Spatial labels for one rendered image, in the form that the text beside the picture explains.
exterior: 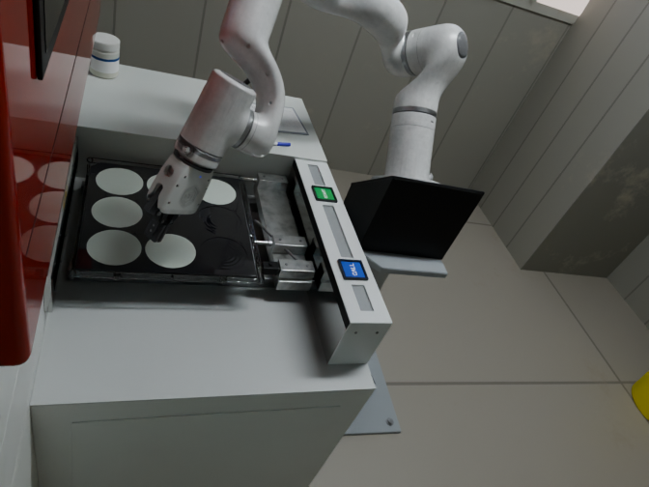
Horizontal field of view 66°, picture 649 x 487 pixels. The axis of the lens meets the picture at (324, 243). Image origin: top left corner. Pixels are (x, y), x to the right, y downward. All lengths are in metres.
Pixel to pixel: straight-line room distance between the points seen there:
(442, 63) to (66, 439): 1.17
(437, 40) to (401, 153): 0.29
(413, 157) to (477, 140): 2.22
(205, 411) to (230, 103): 0.56
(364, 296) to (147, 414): 0.46
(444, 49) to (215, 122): 0.69
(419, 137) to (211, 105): 0.64
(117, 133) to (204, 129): 0.43
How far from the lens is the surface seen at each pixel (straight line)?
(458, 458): 2.17
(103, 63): 1.48
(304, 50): 2.86
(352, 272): 1.06
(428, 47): 1.40
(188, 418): 1.02
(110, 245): 1.07
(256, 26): 0.96
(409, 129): 1.35
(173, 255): 1.06
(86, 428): 1.02
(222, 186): 1.27
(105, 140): 1.30
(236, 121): 0.90
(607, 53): 3.18
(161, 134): 1.30
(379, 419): 2.07
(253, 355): 1.03
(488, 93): 3.38
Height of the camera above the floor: 1.64
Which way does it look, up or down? 38 degrees down
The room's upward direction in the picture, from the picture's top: 23 degrees clockwise
